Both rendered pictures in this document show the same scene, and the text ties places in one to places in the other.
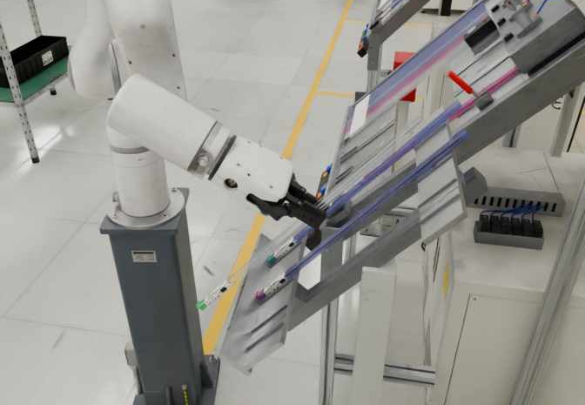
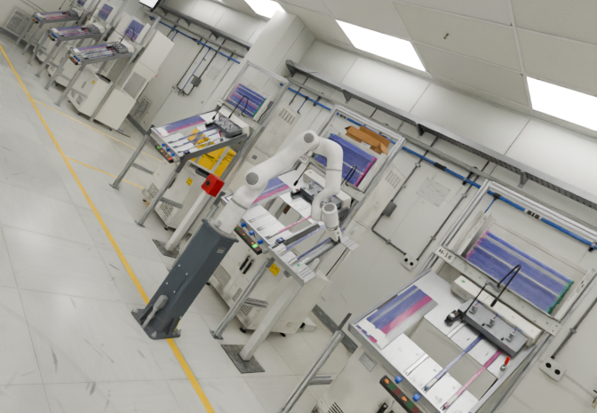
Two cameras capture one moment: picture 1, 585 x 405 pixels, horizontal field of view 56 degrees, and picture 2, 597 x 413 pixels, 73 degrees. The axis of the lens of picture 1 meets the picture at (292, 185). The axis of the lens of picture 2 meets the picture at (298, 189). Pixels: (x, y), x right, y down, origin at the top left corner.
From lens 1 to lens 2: 234 cm
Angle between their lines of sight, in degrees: 64
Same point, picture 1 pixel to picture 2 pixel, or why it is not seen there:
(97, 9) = (282, 166)
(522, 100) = not seen: hidden behind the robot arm
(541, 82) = not seen: hidden behind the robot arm
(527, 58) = not seen: hidden behind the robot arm
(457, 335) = (278, 288)
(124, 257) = (215, 250)
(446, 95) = (195, 193)
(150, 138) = (334, 219)
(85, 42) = (269, 172)
